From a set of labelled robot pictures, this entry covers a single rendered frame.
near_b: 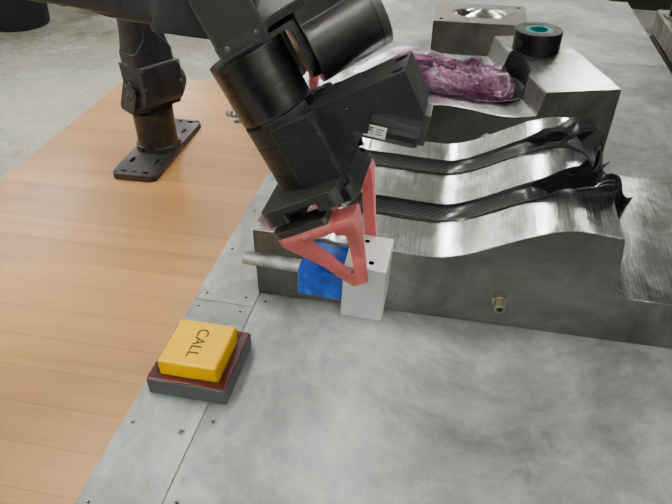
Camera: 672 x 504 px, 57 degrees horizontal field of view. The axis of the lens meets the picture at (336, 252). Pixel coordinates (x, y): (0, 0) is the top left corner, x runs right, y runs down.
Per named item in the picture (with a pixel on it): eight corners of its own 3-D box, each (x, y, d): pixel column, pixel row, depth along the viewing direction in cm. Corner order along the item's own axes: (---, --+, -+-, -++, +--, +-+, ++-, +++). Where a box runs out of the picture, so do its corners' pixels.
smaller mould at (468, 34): (430, 52, 137) (433, 20, 133) (435, 31, 149) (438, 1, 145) (522, 58, 134) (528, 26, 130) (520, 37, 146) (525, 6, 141)
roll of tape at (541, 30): (557, 60, 102) (561, 38, 100) (508, 54, 105) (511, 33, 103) (560, 45, 108) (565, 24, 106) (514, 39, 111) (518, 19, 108)
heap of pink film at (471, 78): (365, 121, 95) (367, 72, 91) (352, 78, 110) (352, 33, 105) (527, 114, 97) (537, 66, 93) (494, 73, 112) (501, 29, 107)
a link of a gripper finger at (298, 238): (404, 239, 54) (358, 148, 49) (394, 291, 48) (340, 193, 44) (336, 259, 56) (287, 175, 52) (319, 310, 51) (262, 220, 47)
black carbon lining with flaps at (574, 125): (319, 221, 72) (317, 147, 66) (345, 156, 84) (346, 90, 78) (634, 257, 66) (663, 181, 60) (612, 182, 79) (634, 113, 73)
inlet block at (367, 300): (236, 297, 55) (232, 248, 52) (253, 264, 59) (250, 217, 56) (380, 321, 53) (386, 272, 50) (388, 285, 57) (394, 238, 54)
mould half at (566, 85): (292, 169, 95) (289, 102, 89) (287, 101, 116) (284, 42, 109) (602, 154, 99) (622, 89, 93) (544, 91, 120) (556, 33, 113)
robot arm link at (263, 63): (322, 87, 49) (279, 5, 46) (338, 100, 44) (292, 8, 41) (247, 131, 49) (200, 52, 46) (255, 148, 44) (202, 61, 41)
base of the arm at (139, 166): (196, 82, 103) (157, 79, 104) (144, 134, 88) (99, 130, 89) (202, 125, 108) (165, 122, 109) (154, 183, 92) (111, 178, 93)
